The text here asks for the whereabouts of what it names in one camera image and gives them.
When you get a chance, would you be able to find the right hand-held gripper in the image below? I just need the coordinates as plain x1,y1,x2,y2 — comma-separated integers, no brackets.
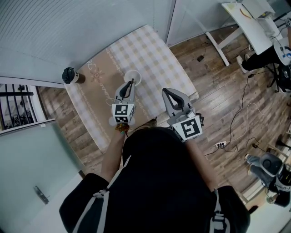
161,87,205,143

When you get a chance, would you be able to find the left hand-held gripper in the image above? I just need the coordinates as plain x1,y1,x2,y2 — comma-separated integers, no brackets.
108,81,137,126

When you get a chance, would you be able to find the white cup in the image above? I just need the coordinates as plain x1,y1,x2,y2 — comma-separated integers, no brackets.
124,70,142,87

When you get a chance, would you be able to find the person's right forearm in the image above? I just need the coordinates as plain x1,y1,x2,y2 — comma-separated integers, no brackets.
185,136,216,192

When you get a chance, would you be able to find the person's left forearm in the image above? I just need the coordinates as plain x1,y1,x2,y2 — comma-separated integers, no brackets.
100,128,128,182

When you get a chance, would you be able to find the beige checked tablecloth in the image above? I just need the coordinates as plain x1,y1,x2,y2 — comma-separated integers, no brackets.
64,24,199,151

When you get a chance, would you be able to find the black-lidded thermos bottle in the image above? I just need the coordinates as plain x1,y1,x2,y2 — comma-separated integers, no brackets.
62,67,86,85

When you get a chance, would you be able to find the person's black shirt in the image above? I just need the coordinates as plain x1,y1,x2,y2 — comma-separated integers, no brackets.
58,126,251,233

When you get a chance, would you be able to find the white desk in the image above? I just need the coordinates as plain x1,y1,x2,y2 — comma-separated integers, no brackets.
206,2,285,67

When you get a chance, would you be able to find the black metal railing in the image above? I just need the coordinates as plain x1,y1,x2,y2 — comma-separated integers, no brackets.
0,83,38,128

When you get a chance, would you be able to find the yellow curved object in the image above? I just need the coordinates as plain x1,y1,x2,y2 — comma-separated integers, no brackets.
239,7,253,18

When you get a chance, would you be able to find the white box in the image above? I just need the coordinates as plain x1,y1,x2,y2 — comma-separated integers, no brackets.
241,0,275,19

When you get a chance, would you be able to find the colourful beaded bracelet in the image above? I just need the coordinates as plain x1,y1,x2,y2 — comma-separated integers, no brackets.
114,122,130,135

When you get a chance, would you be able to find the black cable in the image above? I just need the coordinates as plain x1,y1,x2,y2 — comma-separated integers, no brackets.
204,68,273,158

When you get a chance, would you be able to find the white cable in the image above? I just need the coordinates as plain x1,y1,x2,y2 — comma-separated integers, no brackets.
226,102,264,144

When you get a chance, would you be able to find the metal door handle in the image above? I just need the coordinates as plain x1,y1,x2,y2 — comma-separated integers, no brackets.
33,185,50,205

